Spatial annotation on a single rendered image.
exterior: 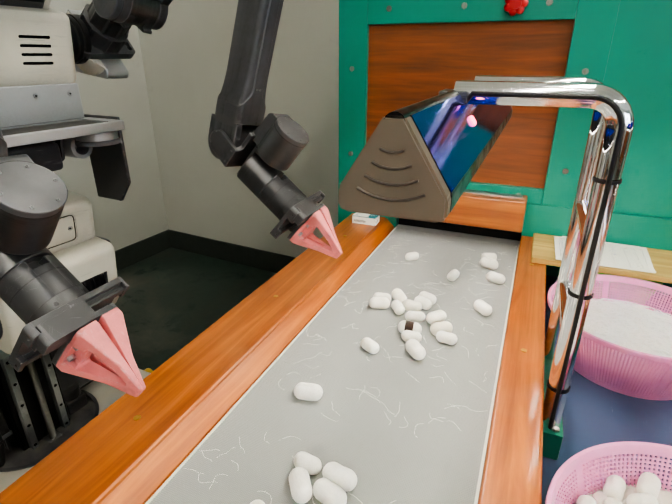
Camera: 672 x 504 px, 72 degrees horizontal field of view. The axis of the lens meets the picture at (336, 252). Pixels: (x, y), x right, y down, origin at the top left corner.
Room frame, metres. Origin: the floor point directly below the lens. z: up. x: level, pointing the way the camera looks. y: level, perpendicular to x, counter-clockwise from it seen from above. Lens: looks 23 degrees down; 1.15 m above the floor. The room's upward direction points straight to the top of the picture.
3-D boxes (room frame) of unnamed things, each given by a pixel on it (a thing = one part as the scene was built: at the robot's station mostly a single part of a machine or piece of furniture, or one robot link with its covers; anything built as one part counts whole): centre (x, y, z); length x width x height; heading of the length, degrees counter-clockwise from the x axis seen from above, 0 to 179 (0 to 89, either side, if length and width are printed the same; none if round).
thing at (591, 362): (0.64, -0.48, 0.72); 0.27 x 0.27 x 0.10
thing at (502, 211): (1.02, -0.28, 0.83); 0.30 x 0.06 x 0.07; 67
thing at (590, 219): (0.56, -0.23, 0.90); 0.20 x 0.19 x 0.45; 157
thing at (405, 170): (0.59, -0.16, 1.08); 0.62 x 0.08 x 0.07; 157
